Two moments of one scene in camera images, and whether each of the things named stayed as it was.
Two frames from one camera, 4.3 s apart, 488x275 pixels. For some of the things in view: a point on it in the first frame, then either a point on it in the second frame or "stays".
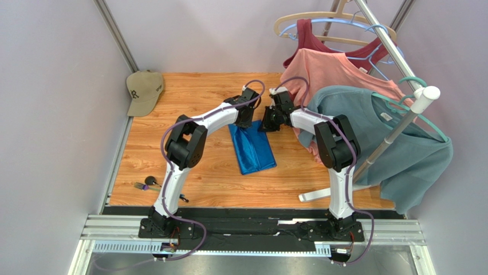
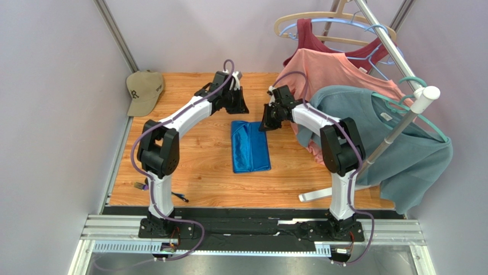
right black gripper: (269, 121) stays
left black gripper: (248, 123) -> (241, 107)
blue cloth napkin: (252, 147) stays
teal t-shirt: (417, 155) stays
